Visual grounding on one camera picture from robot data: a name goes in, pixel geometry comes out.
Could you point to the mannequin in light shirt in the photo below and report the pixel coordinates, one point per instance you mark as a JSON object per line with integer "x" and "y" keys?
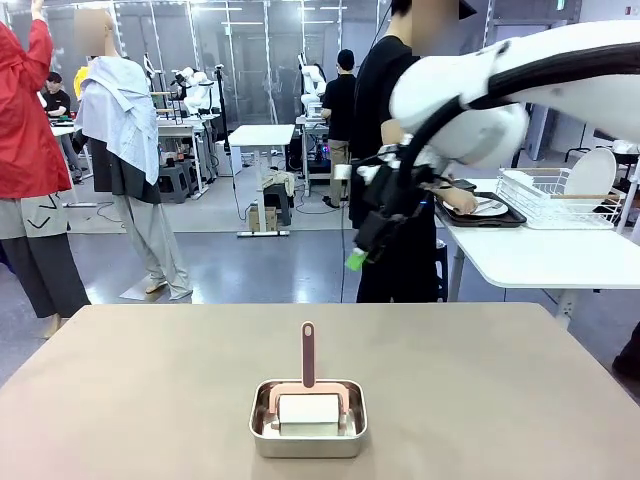
{"x": 125, "y": 110}

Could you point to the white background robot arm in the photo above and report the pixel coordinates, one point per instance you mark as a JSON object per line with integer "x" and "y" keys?
{"x": 197, "y": 92}
{"x": 312, "y": 80}

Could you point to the stool with beige cloth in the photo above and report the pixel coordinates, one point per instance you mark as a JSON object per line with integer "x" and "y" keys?
{"x": 277, "y": 200}

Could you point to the white side table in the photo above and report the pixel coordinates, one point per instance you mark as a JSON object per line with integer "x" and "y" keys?
{"x": 540, "y": 255}

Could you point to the grey plastic stool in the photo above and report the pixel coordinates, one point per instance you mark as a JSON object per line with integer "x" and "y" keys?
{"x": 174, "y": 182}

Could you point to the white drain board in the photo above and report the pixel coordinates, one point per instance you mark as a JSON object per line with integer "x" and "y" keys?
{"x": 570, "y": 225}

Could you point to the cardboard box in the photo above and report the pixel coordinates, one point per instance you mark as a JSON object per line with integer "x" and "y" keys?
{"x": 262, "y": 220}

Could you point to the mannequin in red jacket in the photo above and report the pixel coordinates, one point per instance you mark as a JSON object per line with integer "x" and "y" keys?
{"x": 25, "y": 125}

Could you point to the person's right hand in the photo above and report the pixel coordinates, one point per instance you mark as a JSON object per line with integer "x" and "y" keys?
{"x": 462, "y": 202}

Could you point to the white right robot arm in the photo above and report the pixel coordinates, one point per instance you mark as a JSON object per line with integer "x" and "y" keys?
{"x": 500, "y": 130}

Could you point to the dark folded mat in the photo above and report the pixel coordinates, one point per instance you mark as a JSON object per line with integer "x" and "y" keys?
{"x": 467, "y": 184}

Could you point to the black serving tray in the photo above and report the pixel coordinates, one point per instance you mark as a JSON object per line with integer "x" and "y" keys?
{"x": 500, "y": 219}

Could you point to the rectangular stainless steel tray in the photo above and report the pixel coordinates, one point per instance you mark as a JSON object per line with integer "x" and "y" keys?
{"x": 305, "y": 445}

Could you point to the background person in black shirt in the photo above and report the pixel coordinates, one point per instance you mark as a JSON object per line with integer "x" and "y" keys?
{"x": 340, "y": 105}

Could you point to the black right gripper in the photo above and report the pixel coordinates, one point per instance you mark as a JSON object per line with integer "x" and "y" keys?
{"x": 380, "y": 230}

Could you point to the seated person in black cap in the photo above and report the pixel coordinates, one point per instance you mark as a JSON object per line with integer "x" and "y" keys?
{"x": 57, "y": 100}

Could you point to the white standing desk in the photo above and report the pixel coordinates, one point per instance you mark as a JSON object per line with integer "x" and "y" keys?
{"x": 262, "y": 134}

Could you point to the person in black t-shirt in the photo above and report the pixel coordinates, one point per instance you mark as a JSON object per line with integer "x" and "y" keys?
{"x": 380, "y": 90}

